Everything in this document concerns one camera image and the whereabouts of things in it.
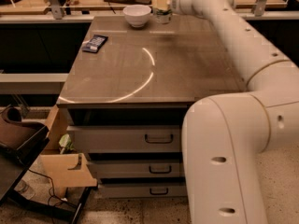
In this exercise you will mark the brown chair seat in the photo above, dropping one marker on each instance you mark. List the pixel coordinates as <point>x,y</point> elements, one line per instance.
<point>18,138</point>

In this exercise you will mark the middle grey drawer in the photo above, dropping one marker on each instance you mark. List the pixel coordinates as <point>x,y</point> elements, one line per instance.
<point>136,169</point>

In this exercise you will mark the grey drawer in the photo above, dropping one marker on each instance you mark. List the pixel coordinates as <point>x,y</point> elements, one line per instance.
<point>125,139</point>
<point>142,190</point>
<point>136,169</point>

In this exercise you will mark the dark blue snack packet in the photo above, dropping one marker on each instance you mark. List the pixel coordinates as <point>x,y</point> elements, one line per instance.
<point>94,44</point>

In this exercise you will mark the bottom grey drawer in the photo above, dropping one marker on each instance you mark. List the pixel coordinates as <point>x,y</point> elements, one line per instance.
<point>142,190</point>

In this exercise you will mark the white ceramic bowl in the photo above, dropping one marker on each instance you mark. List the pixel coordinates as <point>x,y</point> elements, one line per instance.
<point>137,15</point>

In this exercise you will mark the top grey drawer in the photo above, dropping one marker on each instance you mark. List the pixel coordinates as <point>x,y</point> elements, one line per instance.
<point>125,139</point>

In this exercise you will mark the cardboard piece on floor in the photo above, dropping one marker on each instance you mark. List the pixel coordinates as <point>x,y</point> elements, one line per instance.
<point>67,171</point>

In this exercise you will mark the grey drawer cabinet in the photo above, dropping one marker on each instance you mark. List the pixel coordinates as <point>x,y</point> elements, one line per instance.
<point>147,76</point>

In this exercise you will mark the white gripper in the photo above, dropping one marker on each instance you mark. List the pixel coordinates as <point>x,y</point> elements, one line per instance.
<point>177,0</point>

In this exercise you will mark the green 7up soda can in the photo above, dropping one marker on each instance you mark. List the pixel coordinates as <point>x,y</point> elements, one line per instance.
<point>163,17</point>

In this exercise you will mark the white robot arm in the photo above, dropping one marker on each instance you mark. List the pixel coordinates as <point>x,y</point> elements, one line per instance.
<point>222,134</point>

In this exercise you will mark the black metal frame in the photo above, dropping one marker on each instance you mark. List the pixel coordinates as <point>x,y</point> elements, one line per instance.
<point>70,216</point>

